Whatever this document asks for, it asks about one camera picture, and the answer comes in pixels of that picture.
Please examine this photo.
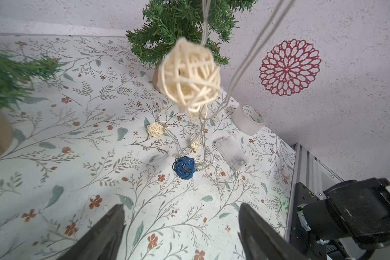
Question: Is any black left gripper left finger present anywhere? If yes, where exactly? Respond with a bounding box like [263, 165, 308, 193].
[59, 204, 125, 260]

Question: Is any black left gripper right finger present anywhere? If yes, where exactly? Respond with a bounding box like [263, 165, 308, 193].
[238, 203, 307, 260]

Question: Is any clear plastic battery box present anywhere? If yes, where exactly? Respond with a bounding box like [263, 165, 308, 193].
[213, 136, 248, 172]

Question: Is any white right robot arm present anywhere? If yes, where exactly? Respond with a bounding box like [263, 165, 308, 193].
[285, 178, 390, 260]

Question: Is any left small green christmas tree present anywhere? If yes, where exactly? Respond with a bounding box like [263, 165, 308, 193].
[0, 50, 61, 156]

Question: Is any small green christmas tree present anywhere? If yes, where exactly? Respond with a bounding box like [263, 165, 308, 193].
[0, 50, 61, 156]
[126, 0, 259, 93]

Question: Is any right small green christmas tree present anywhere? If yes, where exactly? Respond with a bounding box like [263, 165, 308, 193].
[126, 0, 259, 93]

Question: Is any blue wicker light ball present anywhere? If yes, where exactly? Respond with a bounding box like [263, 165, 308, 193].
[172, 156, 197, 180]

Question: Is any clear tape roll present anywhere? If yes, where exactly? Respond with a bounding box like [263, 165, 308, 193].
[231, 104, 265, 136]

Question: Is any beige wicker light ball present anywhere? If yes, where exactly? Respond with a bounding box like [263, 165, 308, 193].
[146, 122, 165, 138]

